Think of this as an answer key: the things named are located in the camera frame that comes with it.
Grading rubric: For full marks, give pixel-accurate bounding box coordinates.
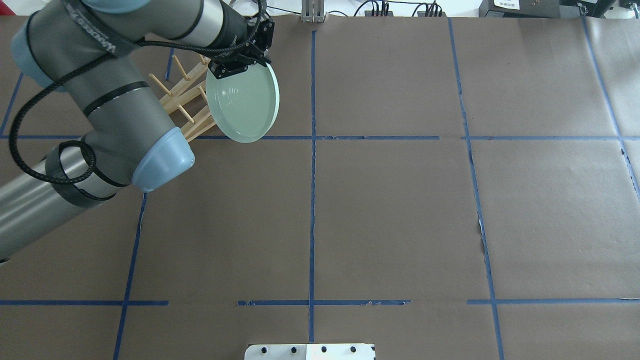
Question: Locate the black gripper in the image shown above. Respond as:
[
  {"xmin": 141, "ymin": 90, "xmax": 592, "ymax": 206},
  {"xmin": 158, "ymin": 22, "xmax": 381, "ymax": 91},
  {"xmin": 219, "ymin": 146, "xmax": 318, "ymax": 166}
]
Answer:
[{"xmin": 207, "ymin": 14, "xmax": 275, "ymax": 80}]

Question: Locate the light green ceramic plate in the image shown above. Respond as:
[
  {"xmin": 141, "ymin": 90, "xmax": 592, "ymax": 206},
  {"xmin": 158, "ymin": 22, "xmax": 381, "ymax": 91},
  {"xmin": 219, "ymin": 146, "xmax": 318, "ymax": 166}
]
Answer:
[{"xmin": 205, "ymin": 64, "xmax": 281, "ymax": 144}]

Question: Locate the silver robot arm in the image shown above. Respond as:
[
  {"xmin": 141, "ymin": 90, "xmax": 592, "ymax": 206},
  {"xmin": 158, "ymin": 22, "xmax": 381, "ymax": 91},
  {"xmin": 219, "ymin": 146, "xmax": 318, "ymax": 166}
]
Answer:
[{"xmin": 1, "ymin": 0, "xmax": 274, "ymax": 264}]

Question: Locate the wooden dish rack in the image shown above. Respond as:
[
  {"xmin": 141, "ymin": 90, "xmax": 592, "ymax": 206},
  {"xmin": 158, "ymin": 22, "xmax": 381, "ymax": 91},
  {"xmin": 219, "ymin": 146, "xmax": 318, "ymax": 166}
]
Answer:
[{"xmin": 148, "ymin": 54, "xmax": 217, "ymax": 142}]

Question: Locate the black box with label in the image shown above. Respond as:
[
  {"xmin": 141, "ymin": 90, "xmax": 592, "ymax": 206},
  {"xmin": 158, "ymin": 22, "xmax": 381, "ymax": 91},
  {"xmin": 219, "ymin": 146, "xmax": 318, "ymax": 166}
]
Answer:
[{"xmin": 478, "ymin": 0, "xmax": 582, "ymax": 19}]

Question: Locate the aluminium frame post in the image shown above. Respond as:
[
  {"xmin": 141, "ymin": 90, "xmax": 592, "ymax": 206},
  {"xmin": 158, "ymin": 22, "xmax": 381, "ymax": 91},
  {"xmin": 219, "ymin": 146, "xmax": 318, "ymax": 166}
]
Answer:
[{"xmin": 301, "ymin": 0, "xmax": 326, "ymax": 24}]

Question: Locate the white pedestal column base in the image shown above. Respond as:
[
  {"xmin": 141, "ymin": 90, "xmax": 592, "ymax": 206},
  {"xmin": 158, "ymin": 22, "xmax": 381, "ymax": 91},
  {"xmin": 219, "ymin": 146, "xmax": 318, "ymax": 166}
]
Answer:
[{"xmin": 244, "ymin": 342, "xmax": 377, "ymax": 360}]

